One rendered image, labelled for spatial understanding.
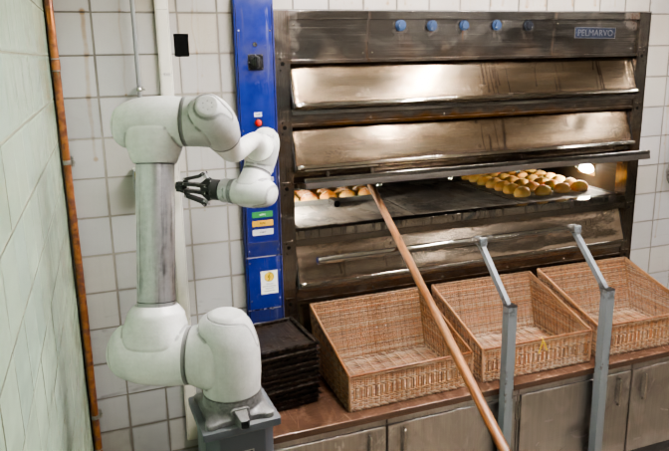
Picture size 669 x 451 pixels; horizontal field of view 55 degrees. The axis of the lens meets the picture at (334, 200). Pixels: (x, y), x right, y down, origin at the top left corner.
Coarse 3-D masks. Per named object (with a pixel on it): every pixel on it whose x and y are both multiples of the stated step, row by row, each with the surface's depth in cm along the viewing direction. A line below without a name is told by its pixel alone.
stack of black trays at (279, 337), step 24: (264, 336) 257; (288, 336) 256; (312, 336) 253; (264, 360) 239; (288, 360) 243; (312, 360) 248; (264, 384) 242; (288, 384) 247; (312, 384) 252; (288, 408) 249
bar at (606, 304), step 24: (456, 240) 262; (480, 240) 265; (576, 240) 281; (504, 288) 256; (600, 288) 270; (504, 312) 252; (600, 312) 269; (504, 336) 254; (600, 336) 271; (504, 360) 255; (600, 360) 272; (504, 384) 257; (600, 384) 274; (504, 408) 259; (600, 408) 277; (504, 432) 261; (600, 432) 280
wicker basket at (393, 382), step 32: (416, 288) 300; (320, 320) 275; (384, 320) 294; (416, 320) 299; (352, 352) 287; (384, 352) 292; (448, 352) 279; (352, 384) 244; (384, 384) 264; (416, 384) 255; (448, 384) 260
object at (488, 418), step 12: (372, 192) 291; (384, 216) 271; (396, 228) 262; (396, 240) 254; (408, 252) 246; (408, 264) 239; (420, 276) 231; (420, 288) 225; (432, 300) 218; (432, 312) 213; (444, 324) 207; (444, 336) 203; (456, 348) 196; (456, 360) 193; (468, 372) 187; (468, 384) 184; (480, 396) 179; (480, 408) 176; (492, 420) 171; (492, 432) 168; (504, 444) 164
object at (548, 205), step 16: (480, 208) 311; (496, 208) 311; (512, 208) 313; (528, 208) 316; (544, 208) 319; (560, 208) 323; (336, 224) 287; (352, 224) 287; (368, 224) 288; (384, 224) 291; (400, 224) 294; (416, 224) 296
